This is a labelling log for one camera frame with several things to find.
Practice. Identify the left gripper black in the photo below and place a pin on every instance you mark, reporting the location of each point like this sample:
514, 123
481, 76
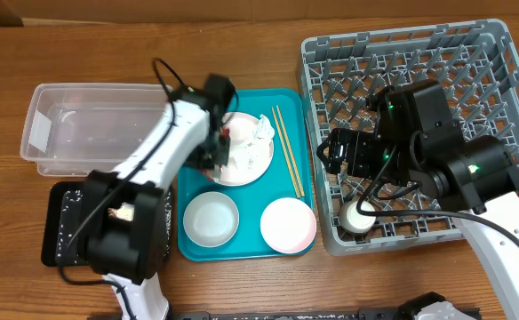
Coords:
221, 156

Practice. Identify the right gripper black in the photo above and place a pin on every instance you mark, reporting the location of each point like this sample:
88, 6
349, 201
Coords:
358, 141

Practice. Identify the white tissue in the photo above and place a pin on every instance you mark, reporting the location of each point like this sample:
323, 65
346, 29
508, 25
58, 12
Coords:
251, 145

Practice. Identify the grey bowl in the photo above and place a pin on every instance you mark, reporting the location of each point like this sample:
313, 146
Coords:
211, 219

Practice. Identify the white rice pile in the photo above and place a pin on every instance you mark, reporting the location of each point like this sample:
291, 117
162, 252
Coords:
69, 222

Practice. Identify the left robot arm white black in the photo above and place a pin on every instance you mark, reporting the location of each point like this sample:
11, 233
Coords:
123, 231

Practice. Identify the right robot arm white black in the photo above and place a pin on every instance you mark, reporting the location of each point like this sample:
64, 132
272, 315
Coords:
417, 144

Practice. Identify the grey dishwasher rack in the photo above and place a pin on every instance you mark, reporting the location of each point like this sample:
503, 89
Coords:
477, 64

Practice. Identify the large white pink plate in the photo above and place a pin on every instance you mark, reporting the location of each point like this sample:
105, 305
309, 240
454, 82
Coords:
229, 174

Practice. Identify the wooden chopstick left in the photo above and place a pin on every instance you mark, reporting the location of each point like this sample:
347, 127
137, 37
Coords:
286, 155

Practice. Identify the wooden chopstick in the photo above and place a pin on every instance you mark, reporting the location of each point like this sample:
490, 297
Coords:
286, 155
290, 151

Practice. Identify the white cup in rack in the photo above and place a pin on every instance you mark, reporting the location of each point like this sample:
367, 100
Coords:
353, 221

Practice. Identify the wooden chopstick right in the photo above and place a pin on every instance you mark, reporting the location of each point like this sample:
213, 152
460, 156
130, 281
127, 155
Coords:
290, 151

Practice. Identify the teal plastic tray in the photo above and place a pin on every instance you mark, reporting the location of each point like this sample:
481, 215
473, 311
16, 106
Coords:
287, 174

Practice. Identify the pink bowl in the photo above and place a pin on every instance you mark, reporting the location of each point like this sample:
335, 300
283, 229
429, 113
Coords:
288, 225

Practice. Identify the clear plastic bin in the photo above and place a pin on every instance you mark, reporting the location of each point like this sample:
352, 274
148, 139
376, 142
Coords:
74, 128

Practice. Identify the black tray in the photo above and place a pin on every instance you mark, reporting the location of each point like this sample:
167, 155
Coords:
52, 218

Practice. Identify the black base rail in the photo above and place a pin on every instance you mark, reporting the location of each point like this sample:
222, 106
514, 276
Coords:
430, 305

